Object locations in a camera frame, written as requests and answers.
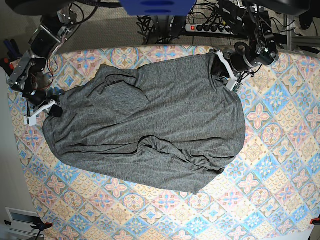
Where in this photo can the white wall vent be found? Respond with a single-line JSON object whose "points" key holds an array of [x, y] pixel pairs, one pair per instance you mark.
{"points": [[21, 219]]}

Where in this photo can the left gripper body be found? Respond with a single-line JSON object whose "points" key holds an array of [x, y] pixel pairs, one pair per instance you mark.
{"points": [[238, 68]]}

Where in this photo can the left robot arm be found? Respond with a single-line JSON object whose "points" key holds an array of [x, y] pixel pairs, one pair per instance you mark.
{"points": [[252, 21]]}

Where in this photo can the patterned tablecloth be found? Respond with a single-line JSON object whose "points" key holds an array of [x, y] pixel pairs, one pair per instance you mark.
{"points": [[271, 189]]}

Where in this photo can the grey t-shirt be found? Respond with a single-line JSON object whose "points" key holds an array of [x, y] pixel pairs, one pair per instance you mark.
{"points": [[170, 125]]}

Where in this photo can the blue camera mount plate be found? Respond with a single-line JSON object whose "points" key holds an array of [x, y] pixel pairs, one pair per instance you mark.
{"points": [[157, 7]]}

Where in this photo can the red black clamp lower left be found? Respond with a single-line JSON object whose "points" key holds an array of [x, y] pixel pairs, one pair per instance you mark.
{"points": [[37, 226]]}

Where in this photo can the red black clamp upper left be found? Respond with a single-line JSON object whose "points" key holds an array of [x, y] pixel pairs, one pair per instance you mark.
{"points": [[7, 66]]}

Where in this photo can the red black clamp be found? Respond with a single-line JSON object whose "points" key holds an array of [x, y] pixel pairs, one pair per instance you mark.
{"points": [[37, 226], [7, 66]]}

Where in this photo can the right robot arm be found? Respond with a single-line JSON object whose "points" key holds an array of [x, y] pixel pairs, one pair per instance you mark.
{"points": [[58, 23]]}

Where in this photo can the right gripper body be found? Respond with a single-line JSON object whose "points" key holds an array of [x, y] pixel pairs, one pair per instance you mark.
{"points": [[38, 102]]}

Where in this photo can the aluminium frame post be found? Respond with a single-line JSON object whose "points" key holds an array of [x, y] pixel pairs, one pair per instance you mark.
{"points": [[304, 41]]}

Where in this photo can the red clamp lower right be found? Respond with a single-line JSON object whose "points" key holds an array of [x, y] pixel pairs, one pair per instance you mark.
{"points": [[315, 221]]}

